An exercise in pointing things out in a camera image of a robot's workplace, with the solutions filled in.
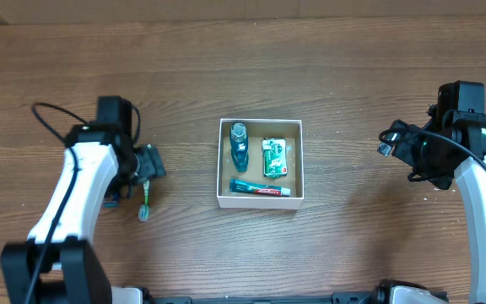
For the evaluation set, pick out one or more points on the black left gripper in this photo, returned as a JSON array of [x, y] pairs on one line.
[[153, 160]]

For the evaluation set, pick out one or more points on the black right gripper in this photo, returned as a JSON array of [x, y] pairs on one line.
[[397, 143]]

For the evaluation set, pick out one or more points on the green toothbrush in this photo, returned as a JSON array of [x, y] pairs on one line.
[[143, 212]]

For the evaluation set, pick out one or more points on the blue mouthwash bottle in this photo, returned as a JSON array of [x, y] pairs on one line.
[[239, 146]]

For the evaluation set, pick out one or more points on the red Colgate toothpaste tube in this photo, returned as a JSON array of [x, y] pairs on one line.
[[239, 186]]

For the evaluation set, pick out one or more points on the green Dettol soap packet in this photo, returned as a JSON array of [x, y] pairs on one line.
[[274, 157]]

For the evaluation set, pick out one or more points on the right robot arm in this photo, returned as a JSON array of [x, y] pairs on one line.
[[451, 149]]

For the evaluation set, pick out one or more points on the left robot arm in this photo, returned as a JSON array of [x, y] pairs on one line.
[[57, 263]]

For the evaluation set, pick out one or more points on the white cardboard box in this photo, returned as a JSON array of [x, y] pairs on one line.
[[258, 130]]

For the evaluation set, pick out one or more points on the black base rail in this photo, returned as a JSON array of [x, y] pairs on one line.
[[379, 296]]

